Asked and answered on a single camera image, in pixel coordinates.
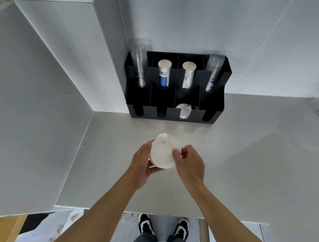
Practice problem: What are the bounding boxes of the blue label paper cup stack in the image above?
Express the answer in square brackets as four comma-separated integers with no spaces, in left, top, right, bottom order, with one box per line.
[158,59,172,89]

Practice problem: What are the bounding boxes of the white patterned paper cup stack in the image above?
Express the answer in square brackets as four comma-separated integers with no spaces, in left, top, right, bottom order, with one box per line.
[182,61,197,91]

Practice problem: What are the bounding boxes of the short stack of clear cups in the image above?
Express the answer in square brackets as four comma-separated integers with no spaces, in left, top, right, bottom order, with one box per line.
[205,54,225,93]

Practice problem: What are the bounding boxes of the person's right hand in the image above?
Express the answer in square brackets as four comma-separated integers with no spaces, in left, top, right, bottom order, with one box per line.
[171,145,205,190]

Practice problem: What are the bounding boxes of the black cup and lid organizer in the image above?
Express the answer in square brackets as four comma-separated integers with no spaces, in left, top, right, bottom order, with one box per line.
[124,51,233,124]

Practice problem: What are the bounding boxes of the stack of white lids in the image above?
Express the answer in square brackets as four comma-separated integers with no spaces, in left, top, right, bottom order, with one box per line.
[175,103,192,120]

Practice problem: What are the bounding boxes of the black and white left shoe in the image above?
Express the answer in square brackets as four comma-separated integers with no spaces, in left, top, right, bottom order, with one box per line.
[138,213,153,236]

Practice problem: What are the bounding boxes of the person's right forearm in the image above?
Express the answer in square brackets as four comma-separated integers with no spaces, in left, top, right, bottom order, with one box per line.
[183,180,263,242]

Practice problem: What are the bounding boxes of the wooden panel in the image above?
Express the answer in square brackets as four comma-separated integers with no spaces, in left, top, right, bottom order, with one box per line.
[0,215,28,242]

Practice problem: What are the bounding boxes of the white plastic cup lid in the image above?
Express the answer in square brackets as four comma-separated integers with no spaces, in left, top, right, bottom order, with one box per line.
[151,133,182,170]
[146,138,160,169]

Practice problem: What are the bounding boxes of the white plastic bag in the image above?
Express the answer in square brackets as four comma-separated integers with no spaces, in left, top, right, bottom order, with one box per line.
[19,209,88,242]

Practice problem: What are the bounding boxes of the black and white shoe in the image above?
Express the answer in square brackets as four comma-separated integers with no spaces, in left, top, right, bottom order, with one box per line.
[138,213,153,236]
[173,217,189,241]

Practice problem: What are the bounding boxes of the black and white right shoe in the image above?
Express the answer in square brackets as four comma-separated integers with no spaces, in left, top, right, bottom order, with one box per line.
[173,217,189,241]

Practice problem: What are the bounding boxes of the tall stack of clear cups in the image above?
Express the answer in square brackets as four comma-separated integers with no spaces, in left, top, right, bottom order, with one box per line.
[130,42,148,88]

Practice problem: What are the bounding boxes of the person's left hand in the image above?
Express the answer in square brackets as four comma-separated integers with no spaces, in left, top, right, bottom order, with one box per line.
[127,142,165,191]

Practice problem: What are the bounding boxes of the dark grey trousers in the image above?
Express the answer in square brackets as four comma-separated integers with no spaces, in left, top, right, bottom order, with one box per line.
[133,232,186,242]

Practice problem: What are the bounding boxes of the person's left forearm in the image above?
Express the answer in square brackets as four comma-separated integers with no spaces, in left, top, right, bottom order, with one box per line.
[53,180,140,242]

